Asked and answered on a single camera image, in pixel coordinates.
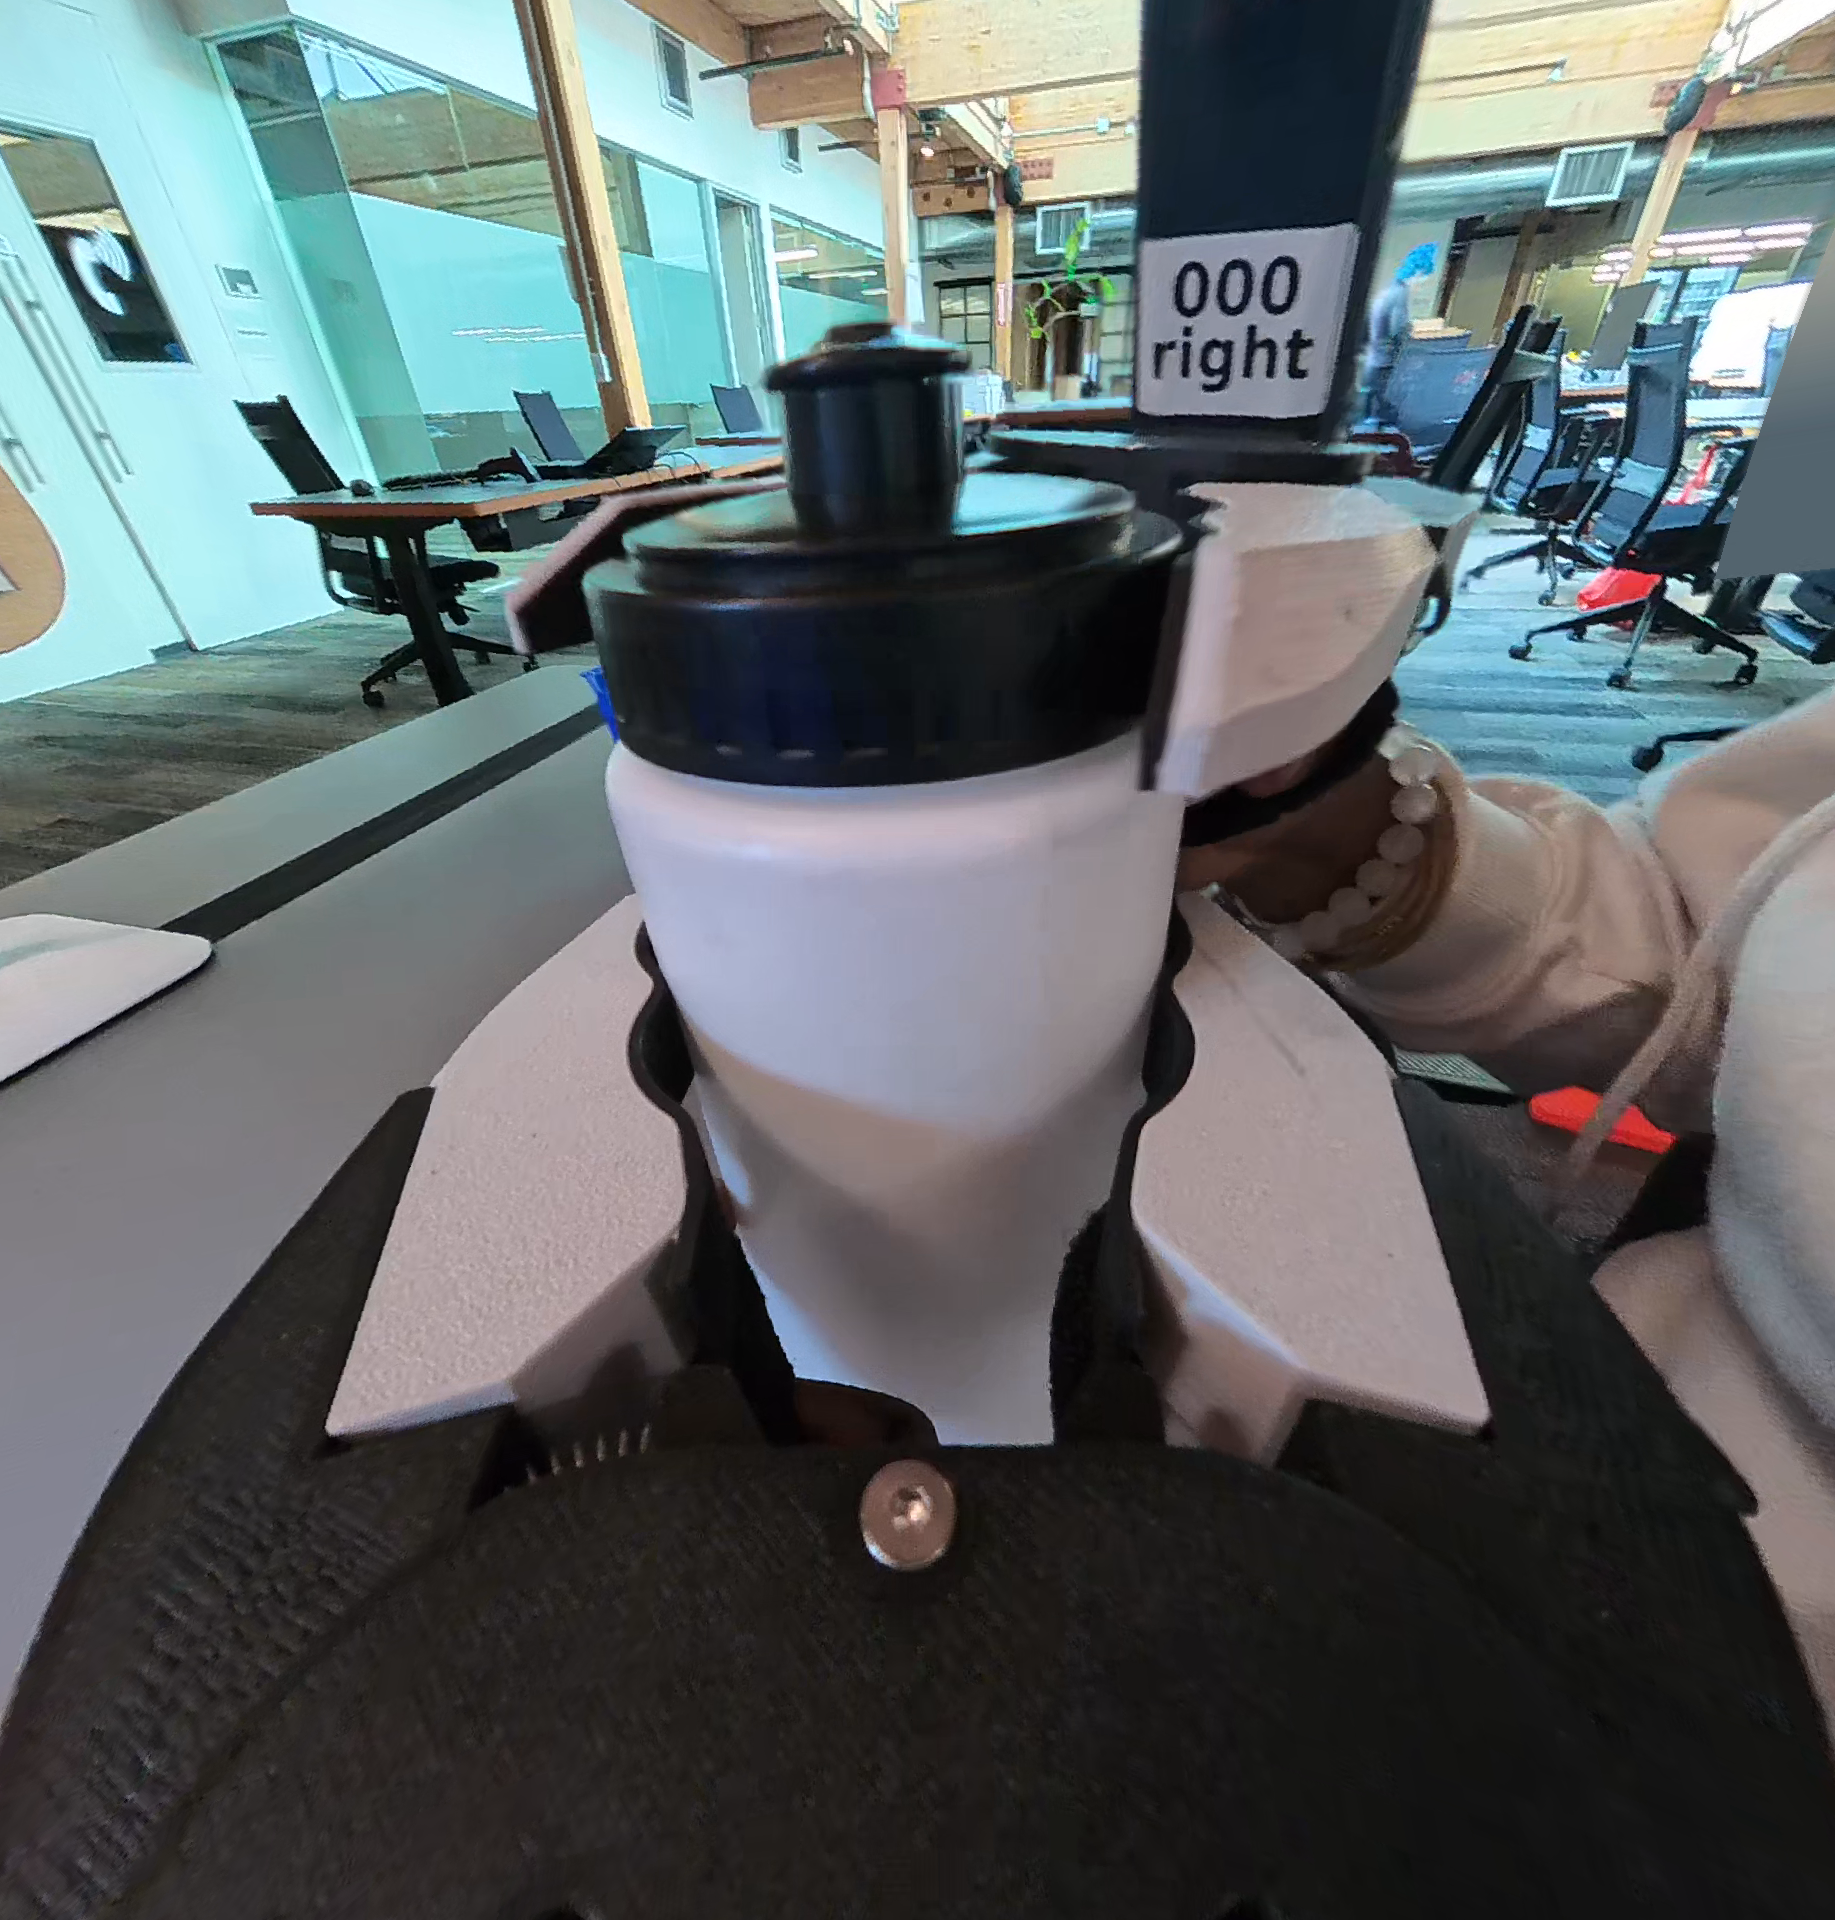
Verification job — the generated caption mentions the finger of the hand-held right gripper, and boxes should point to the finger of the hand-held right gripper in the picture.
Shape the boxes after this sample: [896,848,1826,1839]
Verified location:
[504,495,739,654]
[1143,482,1445,795]

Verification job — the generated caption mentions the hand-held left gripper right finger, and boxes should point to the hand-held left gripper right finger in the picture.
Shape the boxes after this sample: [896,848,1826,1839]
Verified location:
[1048,898,1491,1471]

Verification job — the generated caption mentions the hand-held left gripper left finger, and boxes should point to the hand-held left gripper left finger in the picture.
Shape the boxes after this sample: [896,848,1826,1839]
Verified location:
[323,900,780,1449]

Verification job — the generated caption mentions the black bottle lid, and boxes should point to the black bottle lid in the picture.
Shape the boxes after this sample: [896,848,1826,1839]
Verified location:
[583,321,1204,788]

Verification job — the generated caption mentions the white plastic bottle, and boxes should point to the white plastic bottle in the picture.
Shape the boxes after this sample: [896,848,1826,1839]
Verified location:
[605,736,1190,1449]

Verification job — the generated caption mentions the person's right hand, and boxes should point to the person's right hand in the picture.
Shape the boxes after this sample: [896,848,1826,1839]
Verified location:
[1180,751,1403,932]

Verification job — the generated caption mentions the person's left hand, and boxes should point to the person's left hand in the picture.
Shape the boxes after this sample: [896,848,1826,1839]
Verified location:
[787,1381,936,1452]

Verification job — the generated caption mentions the wooden desk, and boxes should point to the wooden desk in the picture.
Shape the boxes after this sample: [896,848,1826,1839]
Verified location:
[248,442,792,707]

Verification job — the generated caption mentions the green plant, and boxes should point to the green plant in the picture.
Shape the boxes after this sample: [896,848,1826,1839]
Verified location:
[1025,210,1117,344]

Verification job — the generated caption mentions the orange sheet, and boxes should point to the orange sheet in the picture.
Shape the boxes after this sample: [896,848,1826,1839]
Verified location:
[1528,1086,1677,1157]

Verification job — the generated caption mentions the wooden pillar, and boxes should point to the wooden pillar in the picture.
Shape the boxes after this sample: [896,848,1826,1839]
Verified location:
[515,0,652,438]
[875,104,915,332]
[1619,121,1711,287]

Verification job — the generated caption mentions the row of black office chairs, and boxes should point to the row of black office chairs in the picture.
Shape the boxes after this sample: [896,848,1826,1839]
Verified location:
[1457,307,1835,774]

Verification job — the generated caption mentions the white door with window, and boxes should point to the white door with window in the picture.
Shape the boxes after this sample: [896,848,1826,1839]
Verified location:
[0,96,199,707]

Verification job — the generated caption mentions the wooden sign board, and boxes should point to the wooden sign board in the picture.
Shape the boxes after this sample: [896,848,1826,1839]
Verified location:
[0,396,67,669]

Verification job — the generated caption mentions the white bead bracelet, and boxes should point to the white bead bracelet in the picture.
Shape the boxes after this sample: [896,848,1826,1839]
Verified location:
[1269,726,1452,963]

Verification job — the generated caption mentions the gold bracelet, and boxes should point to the gold bracelet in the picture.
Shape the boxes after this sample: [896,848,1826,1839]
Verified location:
[1329,795,1463,969]

